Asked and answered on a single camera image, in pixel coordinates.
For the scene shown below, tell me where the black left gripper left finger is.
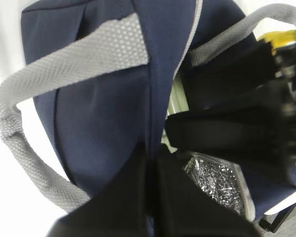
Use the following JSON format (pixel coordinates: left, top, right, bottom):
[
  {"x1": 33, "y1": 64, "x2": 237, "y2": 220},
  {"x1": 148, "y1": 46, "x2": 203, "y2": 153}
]
[{"x1": 48, "y1": 143, "x2": 153, "y2": 237}]

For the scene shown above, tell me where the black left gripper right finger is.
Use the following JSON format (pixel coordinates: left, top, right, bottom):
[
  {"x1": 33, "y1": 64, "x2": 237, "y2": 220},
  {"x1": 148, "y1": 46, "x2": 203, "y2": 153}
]
[{"x1": 155, "y1": 144, "x2": 259, "y2": 237}]

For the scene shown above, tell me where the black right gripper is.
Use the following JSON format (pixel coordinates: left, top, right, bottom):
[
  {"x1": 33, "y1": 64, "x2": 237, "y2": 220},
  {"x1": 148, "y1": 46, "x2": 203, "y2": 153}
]
[{"x1": 164, "y1": 4, "x2": 296, "y2": 163}]

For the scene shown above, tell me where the yellow banana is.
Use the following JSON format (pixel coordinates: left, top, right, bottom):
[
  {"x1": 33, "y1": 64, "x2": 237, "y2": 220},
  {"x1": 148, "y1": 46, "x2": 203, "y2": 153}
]
[{"x1": 258, "y1": 30, "x2": 296, "y2": 55}]

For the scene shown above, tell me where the green lidded lunch box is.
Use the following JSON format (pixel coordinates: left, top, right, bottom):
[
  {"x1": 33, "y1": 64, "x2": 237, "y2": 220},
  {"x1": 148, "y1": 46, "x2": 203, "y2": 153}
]
[{"x1": 161, "y1": 72, "x2": 189, "y2": 153}]

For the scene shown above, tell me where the navy blue lunch bag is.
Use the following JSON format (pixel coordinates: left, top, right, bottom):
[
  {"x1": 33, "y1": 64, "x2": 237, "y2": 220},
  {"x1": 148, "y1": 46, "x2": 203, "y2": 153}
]
[{"x1": 0, "y1": 0, "x2": 296, "y2": 222}]

